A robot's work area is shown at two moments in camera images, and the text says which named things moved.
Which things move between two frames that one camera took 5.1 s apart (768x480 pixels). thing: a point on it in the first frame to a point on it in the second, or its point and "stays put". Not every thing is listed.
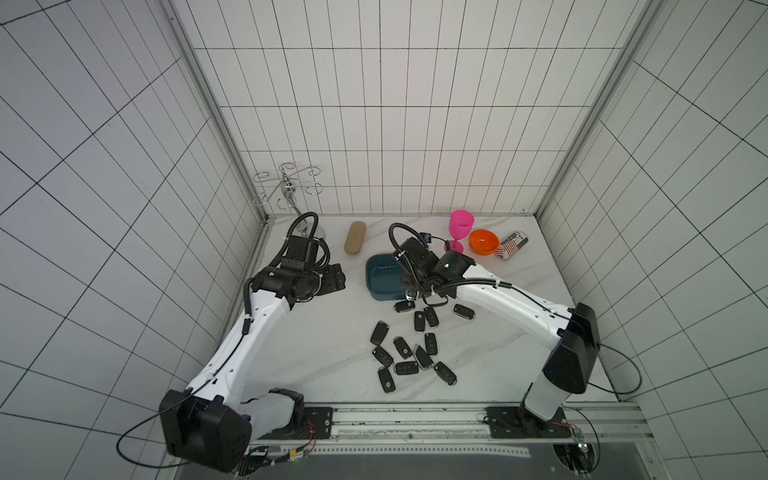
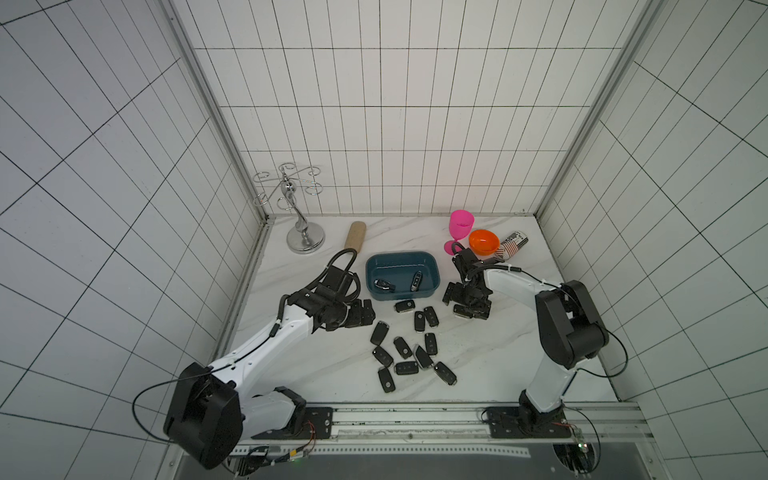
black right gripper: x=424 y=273 to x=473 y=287
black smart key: x=379 y=332 stays put
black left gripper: x=334 y=281 to x=356 y=319
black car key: x=386 y=380 stays put
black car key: x=445 y=373 stays put
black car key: x=463 y=311 stays put
